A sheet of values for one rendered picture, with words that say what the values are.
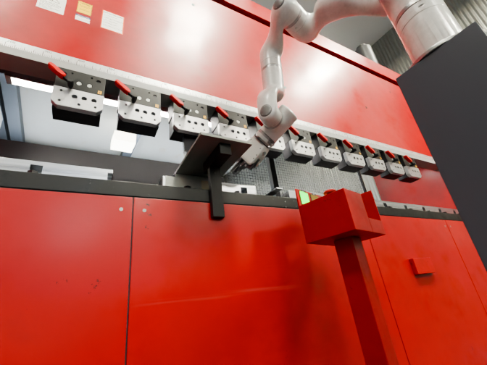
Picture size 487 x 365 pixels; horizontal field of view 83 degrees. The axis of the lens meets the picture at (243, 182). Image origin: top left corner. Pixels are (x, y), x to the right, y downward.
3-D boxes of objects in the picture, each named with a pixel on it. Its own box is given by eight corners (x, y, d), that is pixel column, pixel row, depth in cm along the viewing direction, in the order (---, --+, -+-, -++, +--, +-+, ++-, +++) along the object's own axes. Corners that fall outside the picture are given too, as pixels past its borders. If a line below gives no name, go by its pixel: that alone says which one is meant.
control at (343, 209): (356, 229, 71) (337, 168, 79) (306, 243, 82) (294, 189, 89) (386, 235, 84) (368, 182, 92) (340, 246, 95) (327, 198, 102)
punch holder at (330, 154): (323, 158, 145) (316, 132, 152) (312, 165, 152) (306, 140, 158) (343, 161, 152) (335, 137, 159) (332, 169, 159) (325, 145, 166)
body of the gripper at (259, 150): (275, 150, 110) (256, 171, 111) (261, 137, 115) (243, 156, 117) (267, 143, 104) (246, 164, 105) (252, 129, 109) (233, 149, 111)
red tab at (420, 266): (418, 274, 122) (412, 258, 124) (414, 274, 123) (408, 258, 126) (436, 272, 129) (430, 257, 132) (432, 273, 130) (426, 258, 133)
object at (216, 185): (225, 206, 77) (219, 142, 86) (206, 221, 88) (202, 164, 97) (238, 206, 79) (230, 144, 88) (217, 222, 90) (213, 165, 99)
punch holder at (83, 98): (49, 103, 87) (57, 65, 94) (51, 119, 94) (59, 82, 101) (101, 113, 94) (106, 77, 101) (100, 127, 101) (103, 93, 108)
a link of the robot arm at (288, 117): (268, 136, 103) (277, 145, 110) (293, 109, 101) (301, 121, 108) (255, 124, 107) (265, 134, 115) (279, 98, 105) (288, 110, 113)
